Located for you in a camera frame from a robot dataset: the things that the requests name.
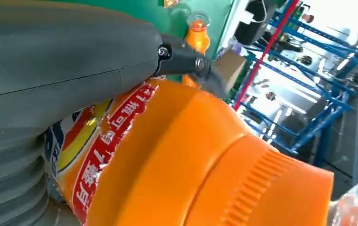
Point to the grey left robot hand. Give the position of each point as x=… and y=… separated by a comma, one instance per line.
x=57, y=62

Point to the orange drink bottle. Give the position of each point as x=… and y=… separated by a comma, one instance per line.
x=197, y=39
x=182, y=162

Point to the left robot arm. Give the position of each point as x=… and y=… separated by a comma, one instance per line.
x=7, y=184

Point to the brown cardboard box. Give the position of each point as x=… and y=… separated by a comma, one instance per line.
x=232, y=67

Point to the black bag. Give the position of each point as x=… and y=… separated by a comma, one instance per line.
x=250, y=31

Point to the red metal pole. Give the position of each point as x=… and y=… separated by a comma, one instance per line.
x=264, y=53

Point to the blue metal shelving rack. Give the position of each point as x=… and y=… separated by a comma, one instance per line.
x=322, y=112

